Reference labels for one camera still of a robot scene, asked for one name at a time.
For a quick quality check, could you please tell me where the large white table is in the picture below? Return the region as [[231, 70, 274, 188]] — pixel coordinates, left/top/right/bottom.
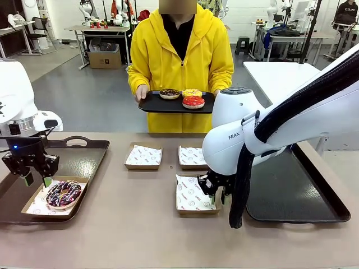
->
[[242, 61, 323, 107]]

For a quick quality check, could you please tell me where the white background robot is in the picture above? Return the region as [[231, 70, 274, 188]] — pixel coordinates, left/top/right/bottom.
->
[[111, 0, 126, 25], [266, 0, 284, 29], [78, 0, 98, 26]]

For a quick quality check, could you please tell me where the red glazed donut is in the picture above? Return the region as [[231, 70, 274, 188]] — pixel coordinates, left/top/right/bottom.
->
[[182, 95, 205, 109]]

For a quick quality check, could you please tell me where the grey frame work table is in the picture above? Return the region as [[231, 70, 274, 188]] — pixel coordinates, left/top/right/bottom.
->
[[64, 24, 132, 71]]

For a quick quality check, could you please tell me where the person's left forearm yellow sleeve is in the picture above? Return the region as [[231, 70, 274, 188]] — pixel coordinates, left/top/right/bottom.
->
[[209, 68, 235, 95]]

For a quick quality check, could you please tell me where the black cable sleeve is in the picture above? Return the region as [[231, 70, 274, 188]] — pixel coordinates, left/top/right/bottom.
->
[[228, 52, 359, 229]]

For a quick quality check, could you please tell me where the yellow glazed donut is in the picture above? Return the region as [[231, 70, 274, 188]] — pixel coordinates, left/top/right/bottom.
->
[[181, 88, 203, 99]]

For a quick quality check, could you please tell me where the person's right hand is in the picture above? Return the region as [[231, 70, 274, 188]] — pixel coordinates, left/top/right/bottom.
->
[[134, 85, 149, 102]]

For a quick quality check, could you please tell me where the white side desk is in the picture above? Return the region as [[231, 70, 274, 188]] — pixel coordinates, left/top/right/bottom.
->
[[0, 21, 36, 68]]

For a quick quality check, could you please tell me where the person in black sweater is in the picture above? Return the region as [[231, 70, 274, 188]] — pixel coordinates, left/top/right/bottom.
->
[[332, 0, 359, 57]]

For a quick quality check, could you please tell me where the black stand pole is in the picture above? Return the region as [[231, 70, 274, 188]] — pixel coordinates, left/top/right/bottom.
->
[[298, 0, 323, 64]]

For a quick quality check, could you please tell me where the black serving tray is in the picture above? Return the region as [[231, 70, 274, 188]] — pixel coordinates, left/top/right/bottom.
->
[[137, 90, 217, 114]]

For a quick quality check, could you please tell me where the chocolate donut with nuts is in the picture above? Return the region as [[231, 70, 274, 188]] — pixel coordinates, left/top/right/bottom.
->
[[159, 88, 181, 100]]

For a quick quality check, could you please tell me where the dark plastic stool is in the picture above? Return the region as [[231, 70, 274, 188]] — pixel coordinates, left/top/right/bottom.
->
[[234, 36, 250, 55]]

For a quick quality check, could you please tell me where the black cloth pile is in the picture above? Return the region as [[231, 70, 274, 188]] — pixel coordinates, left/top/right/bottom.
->
[[265, 25, 302, 37]]

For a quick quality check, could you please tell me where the dark brown serving tray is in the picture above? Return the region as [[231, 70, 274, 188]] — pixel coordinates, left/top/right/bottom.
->
[[0, 136, 111, 224], [245, 141, 351, 224]]

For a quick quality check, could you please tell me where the person's right forearm yellow sleeve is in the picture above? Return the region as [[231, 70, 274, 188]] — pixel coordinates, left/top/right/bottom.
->
[[127, 68, 151, 95]]

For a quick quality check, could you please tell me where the chocolate sprinkled donut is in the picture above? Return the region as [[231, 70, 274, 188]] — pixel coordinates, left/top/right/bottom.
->
[[45, 180, 82, 210]]

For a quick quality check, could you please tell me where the white printed paper liner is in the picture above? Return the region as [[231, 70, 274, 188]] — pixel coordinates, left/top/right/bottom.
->
[[125, 145, 163, 166], [179, 146, 207, 166], [27, 179, 85, 216], [176, 174, 218, 211]]

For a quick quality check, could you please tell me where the person in yellow hoodie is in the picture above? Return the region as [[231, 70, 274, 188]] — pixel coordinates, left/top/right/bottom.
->
[[127, 0, 235, 134]]

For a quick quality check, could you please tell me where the brown cardboard food box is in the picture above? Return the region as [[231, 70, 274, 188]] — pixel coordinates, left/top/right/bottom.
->
[[178, 145, 210, 171], [175, 173, 223, 215], [123, 141, 164, 171], [21, 175, 89, 220]]

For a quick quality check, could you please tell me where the grey table with clutter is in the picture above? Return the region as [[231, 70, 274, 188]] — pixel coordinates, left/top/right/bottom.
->
[[251, 21, 336, 62]]

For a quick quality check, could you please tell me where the brown cardboard carton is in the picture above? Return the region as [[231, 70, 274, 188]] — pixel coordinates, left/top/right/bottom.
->
[[88, 47, 123, 69]]

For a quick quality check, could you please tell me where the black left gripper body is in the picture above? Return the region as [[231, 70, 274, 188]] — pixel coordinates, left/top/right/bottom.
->
[[5, 136, 47, 165]]

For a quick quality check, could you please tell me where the black office chair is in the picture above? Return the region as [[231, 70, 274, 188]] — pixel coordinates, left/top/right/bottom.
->
[[27, 16, 57, 55]]

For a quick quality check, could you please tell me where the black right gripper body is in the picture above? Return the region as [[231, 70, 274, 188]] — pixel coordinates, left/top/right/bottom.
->
[[206, 170, 235, 192]]

